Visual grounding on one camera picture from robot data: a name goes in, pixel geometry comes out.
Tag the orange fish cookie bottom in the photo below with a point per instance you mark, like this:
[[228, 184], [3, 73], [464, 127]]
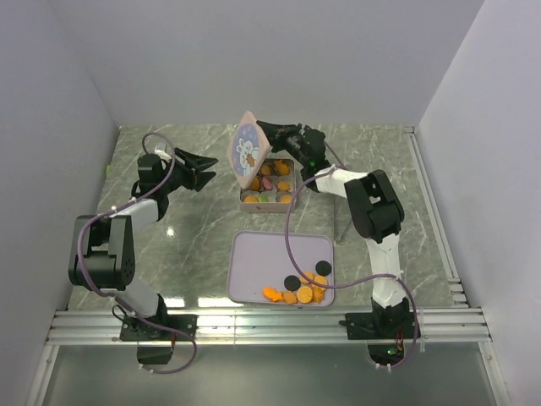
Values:
[[273, 294]]

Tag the orange round waffle cookie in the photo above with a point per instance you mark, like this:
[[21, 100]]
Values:
[[251, 199], [305, 295]]

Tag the orange pineapple cookie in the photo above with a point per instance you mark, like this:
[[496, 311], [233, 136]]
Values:
[[282, 168]]

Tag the orange round cookie tray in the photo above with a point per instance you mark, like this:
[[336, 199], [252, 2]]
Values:
[[306, 278]]

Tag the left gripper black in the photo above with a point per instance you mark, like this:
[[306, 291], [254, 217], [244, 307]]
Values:
[[194, 179]]

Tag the black sandwich cookie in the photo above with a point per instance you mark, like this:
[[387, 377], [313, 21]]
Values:
[[292, 283], [323, 268]]

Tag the black sandwich cookie centre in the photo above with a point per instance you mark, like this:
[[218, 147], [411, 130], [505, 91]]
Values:
[[292, 283]]

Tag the orange round waffle cookie bottom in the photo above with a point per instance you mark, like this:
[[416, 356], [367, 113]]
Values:
[[305, 295]]

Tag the aluminium rail frame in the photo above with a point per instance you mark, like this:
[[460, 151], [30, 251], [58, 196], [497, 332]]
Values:
[[262, 355]]

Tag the metal tongs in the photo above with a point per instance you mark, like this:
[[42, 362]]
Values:
[[341, 219]]

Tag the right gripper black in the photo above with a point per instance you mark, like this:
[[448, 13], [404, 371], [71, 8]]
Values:
[[275, 131]]

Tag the orange waffle cookie right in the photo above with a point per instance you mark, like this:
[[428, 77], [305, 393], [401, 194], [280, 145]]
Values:
[[320, 281]]

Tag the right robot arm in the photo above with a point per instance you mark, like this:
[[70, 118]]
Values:
[[377, 215]]

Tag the pink cookie tin box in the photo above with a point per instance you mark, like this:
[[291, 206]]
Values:
[[273, 205]]

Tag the orange fish cookie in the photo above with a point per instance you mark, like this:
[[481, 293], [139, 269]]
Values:
[[256, 184], [273, 294]]

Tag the pink round cookie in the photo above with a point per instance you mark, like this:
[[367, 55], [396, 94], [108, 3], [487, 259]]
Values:
[[267, 184]]

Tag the black sandwich cookie right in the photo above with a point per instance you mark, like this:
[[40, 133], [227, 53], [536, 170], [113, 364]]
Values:
[[323, 268]]

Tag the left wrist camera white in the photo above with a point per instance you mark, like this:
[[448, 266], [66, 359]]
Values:
[[162, 150]]

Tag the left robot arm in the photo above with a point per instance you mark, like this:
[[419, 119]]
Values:
[[102, 257]]

